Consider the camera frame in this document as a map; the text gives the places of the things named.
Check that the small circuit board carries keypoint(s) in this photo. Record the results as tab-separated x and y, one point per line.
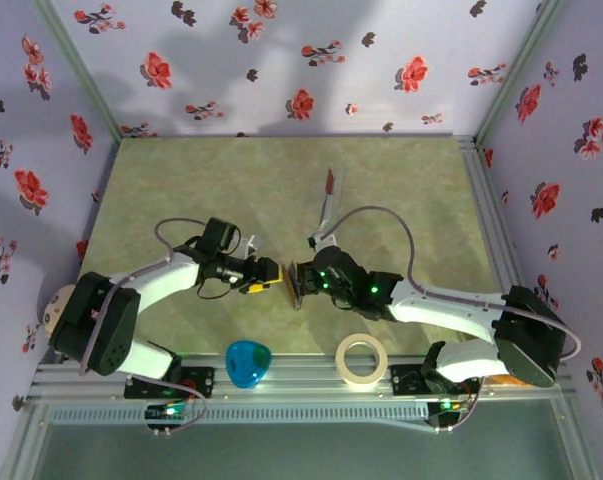
446	407
163	412

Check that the aluminium frame rail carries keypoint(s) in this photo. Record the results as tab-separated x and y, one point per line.
486	210
306	389

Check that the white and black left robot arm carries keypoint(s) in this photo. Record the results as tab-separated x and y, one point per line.
156	280

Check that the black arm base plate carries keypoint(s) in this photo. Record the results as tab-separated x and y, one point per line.
406	382
201	380

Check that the brown leather card holder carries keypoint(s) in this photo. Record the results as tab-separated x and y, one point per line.
296	287

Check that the grey-green corner post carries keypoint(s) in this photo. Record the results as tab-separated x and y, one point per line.
76	65
521	65

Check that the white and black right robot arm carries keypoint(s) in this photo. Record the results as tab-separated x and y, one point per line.
446	310

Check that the blue translucent plastic case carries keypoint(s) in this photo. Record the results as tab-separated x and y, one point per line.
248	365

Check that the brown teddy bear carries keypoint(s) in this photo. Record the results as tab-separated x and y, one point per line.
506	380

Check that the cream masking tape roll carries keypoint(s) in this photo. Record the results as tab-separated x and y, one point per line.
361	380

